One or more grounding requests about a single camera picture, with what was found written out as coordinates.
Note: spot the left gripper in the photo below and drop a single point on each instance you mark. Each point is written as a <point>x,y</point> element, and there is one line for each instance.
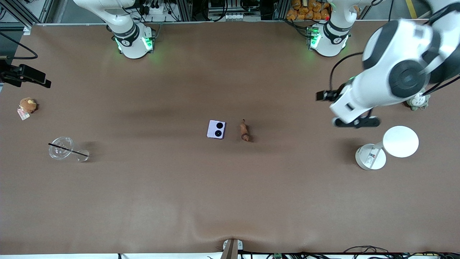
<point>336,94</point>

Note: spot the brown lion statue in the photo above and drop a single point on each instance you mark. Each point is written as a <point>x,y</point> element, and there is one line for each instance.
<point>244,131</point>

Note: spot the lilac flip phone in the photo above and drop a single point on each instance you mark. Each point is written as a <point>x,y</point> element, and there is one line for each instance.
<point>216,129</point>

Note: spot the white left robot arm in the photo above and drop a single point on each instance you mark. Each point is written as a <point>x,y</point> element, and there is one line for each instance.
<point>406,54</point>

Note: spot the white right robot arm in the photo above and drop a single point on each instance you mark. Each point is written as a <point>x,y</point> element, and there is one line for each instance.
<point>131,43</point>

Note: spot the brown plush toy with tag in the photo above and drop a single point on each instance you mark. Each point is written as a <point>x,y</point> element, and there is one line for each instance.
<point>27,105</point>

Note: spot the clear plastic cup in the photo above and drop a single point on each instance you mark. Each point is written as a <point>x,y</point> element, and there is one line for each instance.
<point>60,148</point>

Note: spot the black straw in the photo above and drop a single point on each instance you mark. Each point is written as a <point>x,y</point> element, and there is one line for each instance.
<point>68,150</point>

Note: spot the white round desk lamp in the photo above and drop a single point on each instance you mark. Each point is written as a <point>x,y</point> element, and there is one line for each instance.
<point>400,141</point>

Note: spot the orange plush toy pile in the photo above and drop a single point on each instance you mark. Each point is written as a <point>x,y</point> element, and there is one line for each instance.
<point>307,10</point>

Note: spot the grey green plush toy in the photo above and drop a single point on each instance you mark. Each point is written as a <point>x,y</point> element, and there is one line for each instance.
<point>418,102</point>

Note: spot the white electronic device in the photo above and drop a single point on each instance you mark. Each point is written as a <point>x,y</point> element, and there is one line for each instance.
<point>233,16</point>

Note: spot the white power strip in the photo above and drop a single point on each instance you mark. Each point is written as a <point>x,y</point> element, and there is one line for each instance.
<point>158,10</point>

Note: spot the aluminium frame post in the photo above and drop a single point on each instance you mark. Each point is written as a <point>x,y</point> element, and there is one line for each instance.
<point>21,12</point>

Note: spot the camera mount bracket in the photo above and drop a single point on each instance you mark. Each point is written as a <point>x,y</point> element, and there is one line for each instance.
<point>232,248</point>

